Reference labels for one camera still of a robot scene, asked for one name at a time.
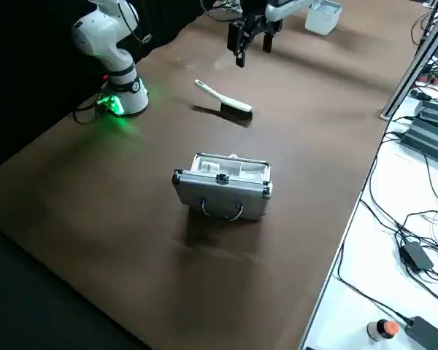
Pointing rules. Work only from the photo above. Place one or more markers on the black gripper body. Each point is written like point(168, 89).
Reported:
point(255, 12)

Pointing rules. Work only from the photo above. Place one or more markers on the white hand brush black bristles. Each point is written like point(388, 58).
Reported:
point(230, 102)

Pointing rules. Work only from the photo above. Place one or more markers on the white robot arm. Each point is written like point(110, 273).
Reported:
point(106, 36)

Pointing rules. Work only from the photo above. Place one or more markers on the white trash can flip lid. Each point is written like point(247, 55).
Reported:
point(323, 20)

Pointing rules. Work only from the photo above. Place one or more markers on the open aluminium case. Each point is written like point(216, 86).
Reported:
point(219, 197)

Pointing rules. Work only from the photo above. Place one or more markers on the dark grey power boxes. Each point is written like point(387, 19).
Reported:
point(430, 138)

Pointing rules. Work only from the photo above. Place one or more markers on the black power adapter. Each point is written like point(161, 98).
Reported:
point(416, 255)
point(427, 333)

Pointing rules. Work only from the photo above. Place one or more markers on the white side desk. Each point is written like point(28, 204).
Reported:
point(350, 291)

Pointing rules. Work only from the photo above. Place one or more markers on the orange capped black button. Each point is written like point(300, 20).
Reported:
point(387, 328)

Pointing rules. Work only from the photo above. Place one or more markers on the aluminium camera post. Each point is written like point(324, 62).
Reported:
point(409, 73)

